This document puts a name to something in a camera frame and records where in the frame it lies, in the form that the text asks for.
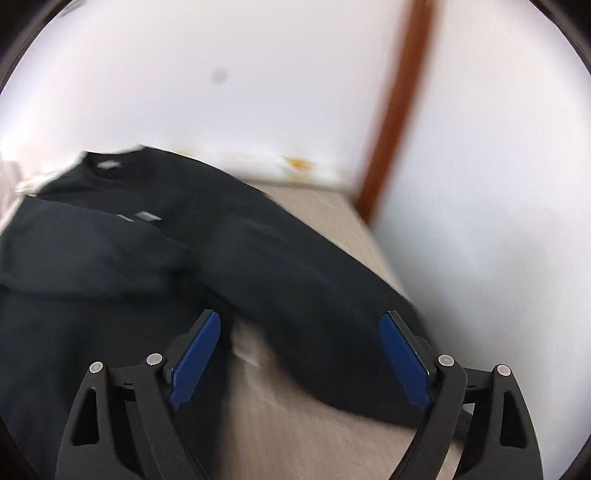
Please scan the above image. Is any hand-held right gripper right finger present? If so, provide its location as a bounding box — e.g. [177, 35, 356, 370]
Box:
[379, 310, 544, 480]

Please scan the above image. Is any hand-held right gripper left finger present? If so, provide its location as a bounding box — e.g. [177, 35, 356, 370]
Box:
[54, 309, 222, 480]

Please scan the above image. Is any black shirt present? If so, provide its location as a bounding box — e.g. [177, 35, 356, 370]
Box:
[0, 145, 435, 480]

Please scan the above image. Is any striped beige bed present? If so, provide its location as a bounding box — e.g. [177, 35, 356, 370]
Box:
[226, 178, 467, 480]

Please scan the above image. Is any white printed bedding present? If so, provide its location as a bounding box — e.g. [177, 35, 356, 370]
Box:
[14, 145, 365, 195]

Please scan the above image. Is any brown wooden door frame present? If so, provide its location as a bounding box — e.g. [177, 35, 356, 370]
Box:
[355, 0, 438, 228]

